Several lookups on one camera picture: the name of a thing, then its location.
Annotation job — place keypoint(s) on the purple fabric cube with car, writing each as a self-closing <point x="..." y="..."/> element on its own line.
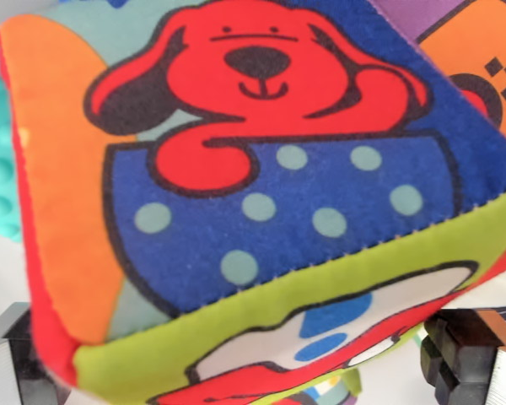
<point x="329" y="390"/>

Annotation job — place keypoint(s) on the fabric cube with red dog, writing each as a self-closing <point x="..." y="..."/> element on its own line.
<point x="257" y="190"/>

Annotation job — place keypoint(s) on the purple fabric cube with phone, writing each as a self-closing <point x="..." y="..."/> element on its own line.
<point x="472" y="55"/>

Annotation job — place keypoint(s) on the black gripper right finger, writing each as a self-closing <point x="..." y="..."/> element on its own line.
<point x="468" y="363"/>

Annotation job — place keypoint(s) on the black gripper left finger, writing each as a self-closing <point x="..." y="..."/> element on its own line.
<point x="8" y="367"/>

